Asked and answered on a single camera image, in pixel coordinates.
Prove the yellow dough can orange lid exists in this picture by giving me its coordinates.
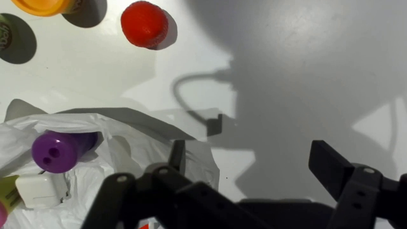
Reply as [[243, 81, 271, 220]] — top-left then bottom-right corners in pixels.
[[0, 174, 20, 210]]

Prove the teal lid dough container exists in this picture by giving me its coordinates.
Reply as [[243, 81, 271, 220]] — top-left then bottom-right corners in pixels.
[[0, 19, 12, 56]]

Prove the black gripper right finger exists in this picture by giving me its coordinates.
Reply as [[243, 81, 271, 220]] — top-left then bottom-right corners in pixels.
[[307, 139, 407, 229]]

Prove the orange lid dough container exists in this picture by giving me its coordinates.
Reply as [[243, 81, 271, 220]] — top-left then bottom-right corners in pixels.
[[10, 0, 81, 19]]

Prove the red strawberry plush toy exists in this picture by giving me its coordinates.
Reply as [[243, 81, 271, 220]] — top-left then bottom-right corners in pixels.
[[119, 0, 170, 48]]

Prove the white box with red label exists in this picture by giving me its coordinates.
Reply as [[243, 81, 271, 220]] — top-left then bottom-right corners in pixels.
[[140, 218, 157, 229]]

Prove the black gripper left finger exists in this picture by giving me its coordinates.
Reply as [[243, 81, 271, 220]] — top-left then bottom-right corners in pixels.
[[81, 139, 272, 229]]

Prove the white plastic bag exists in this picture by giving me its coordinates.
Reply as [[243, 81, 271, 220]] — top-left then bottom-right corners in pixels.
[[0, 111, 221, 229]]

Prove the small plain white box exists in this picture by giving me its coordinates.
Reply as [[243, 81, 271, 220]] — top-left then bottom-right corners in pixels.
[[15, 172, 61, 210]]

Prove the purple lid container with holes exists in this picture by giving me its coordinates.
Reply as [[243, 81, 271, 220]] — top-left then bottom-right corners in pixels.
[[30, 130, 101, 176]]

